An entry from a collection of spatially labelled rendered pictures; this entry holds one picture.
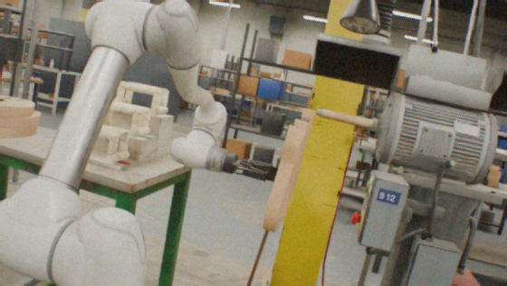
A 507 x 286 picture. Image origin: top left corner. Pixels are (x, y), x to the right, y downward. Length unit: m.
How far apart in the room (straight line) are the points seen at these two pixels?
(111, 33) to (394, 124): 0.89
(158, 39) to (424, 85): 0.86
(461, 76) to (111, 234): 1.29
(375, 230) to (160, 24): 0.80
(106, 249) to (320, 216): 1.75
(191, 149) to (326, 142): 1.06
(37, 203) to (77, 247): 0.15
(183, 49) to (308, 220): 1.58
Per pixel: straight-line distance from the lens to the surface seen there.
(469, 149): 1.48
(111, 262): 0.91
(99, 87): 1.11
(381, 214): 1.23
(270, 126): 6.33
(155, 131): 1.77
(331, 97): 2.42
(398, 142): 1.45
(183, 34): 1.13
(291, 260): 2.59
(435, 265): 1.46
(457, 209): 1.53
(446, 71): 1.66
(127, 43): 1.16
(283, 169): 1.37
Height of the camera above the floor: 1.29
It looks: 7 degrees down
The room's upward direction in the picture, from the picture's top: 11 degrees clockwise
